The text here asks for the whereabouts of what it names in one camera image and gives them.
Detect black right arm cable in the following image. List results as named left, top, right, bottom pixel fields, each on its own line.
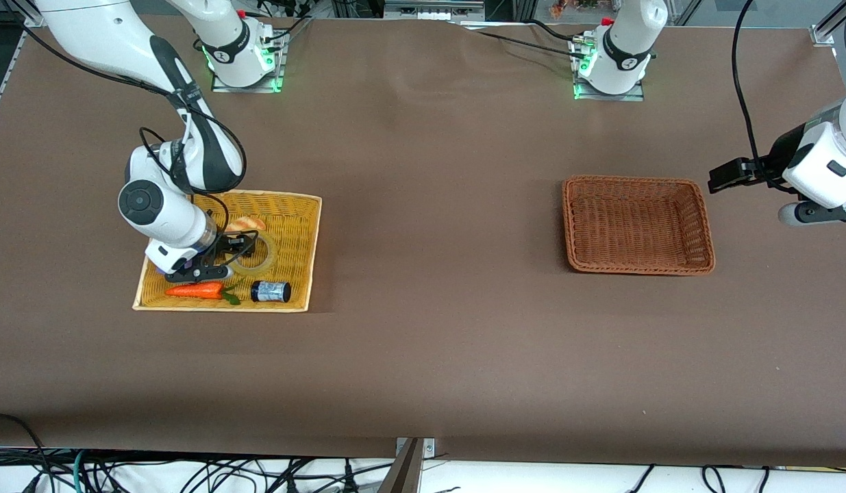
left=8, top=10, right=249, bottom=268

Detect yellow clear tape roll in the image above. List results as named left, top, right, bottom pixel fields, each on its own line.
left=227, top=229, right=278, bottom=276

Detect grey device box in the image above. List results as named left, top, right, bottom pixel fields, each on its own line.
left=383, top=0, right=486, bottom=21

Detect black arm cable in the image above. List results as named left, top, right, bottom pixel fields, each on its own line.
left=732, top=0, right=776, bottom=182
left=8, top=10, right=249, bottom=268

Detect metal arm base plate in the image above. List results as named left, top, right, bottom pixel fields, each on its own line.
left=211, top=31, right=286, bottom=93
left=572, top=41, right=646, bottom=102

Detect small metal table bracket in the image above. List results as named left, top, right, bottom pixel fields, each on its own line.
left=395, top=437, right=436, bottom=458

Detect long black table cable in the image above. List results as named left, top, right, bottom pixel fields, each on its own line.
left=450, top=21, right=591, bottom=59

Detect small black can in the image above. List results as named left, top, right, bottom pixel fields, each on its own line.
left=250, top=280, right=292, bottom=303

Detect orange toy carrot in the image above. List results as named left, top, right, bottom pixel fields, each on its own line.
left=165, top=277, right=247, bottom=305

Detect black base cable bundle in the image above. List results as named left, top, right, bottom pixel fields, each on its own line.
left=258, top=0, right=314, bottom=43

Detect brown wicker basket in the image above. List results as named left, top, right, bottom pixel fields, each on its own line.
left=562, top=175, right=716, bottom=276

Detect colourful background items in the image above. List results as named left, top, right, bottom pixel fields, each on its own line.
left=549, top=0, right=601, bottom=18

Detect dark metal bar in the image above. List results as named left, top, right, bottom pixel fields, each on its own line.
left=377, top=438, right=424, bottom=493

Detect yellow wicker basket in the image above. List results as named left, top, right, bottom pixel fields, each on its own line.
left=133, top=190, right=323, bottom=313

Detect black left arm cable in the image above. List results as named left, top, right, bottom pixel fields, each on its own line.
left=732, top=0, right=776, bottom=182

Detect short black table cable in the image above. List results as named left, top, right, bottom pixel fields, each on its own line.
left=522, top=19, right=588, bottom=42

